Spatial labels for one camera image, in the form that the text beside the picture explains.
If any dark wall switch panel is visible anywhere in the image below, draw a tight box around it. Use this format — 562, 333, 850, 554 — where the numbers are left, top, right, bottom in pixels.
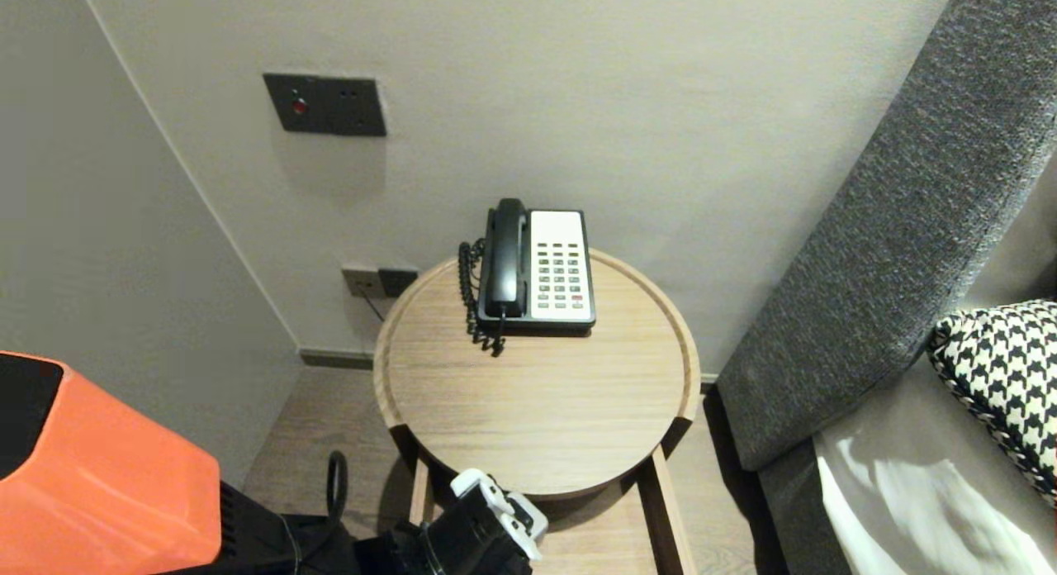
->
263, 73, 388, 138

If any dark wall outlet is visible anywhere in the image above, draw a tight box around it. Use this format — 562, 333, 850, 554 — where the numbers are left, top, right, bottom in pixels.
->
379, 267, 419, 299

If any round wooden nightstand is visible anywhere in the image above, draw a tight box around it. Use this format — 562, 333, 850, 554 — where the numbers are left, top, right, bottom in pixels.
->
409, 447, 696, 575

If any white bed sheet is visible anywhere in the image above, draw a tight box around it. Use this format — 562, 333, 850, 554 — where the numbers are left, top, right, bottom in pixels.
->
813, 352, 1057, 575

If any round wooden side table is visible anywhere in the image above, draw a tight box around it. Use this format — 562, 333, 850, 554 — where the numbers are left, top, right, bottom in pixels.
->
373, 246, 701, 503

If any black telephone handset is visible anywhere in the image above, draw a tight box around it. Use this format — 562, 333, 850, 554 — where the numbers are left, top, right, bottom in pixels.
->
483, 198, 529, 318

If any black coiled phone cord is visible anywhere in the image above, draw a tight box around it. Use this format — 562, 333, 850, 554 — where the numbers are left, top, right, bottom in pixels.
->
458, 239, 506, 357

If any grey fabric headboard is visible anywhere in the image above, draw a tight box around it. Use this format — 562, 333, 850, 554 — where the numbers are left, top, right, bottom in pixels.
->
715, 0, 1057, 473

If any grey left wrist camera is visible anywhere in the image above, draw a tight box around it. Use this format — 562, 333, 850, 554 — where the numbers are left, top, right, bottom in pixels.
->
519, 492, 549, 544

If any black white houndstooth pillow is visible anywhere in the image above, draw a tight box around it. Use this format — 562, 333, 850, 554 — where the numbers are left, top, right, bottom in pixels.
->
925, 300, 1057, 510

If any beige wall outlet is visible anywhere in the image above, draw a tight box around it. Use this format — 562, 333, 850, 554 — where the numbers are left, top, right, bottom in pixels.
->
343, 265, 386, 300

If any black and white telephone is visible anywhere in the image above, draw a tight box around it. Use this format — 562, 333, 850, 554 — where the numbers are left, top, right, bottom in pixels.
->
476, 209, 596, 338

